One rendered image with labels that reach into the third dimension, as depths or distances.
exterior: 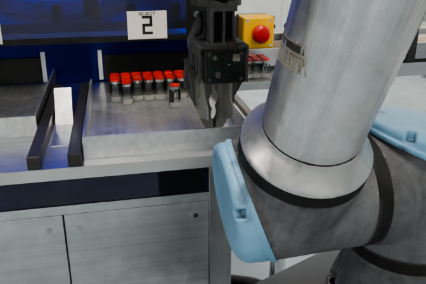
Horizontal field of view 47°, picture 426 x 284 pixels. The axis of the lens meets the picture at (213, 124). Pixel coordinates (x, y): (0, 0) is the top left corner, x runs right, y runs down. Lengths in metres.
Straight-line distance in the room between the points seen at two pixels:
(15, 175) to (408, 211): 0.52
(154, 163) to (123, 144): 0.06
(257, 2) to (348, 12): 5.65
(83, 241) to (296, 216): 0.91
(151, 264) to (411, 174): 0.94
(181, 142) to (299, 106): 0.42
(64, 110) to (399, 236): 0.62
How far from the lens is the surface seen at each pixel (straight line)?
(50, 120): 0.88
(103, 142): 0.75
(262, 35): 1.10
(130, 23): 1.08
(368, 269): 0.55
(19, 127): 0.87
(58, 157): 0.78
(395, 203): 0.47
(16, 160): 0.79
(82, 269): 1.32
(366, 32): 0.31
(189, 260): 1.33
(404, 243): 0.52
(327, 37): 0.32
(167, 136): 0.75
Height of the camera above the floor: 1.18
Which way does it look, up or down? 20 degrees down
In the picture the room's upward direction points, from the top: straight up
